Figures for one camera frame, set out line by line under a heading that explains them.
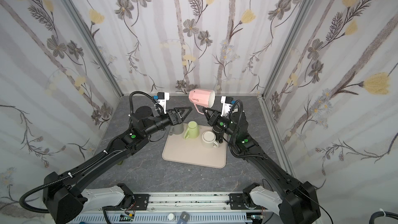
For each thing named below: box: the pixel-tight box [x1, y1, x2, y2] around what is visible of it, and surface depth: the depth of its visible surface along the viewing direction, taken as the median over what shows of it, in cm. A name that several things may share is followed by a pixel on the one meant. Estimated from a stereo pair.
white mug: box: [201, 130, 219, 149], surface depth 91 cm
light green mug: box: [183, 120, 200, 140], surface depth 93 cm
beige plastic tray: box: [161, 123, 227, 169], surface depth 91 cm
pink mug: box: [188, 88, 216, 115], surface depth 70 cm
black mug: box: [215, 131, 225, 144], surface depth 93 cm
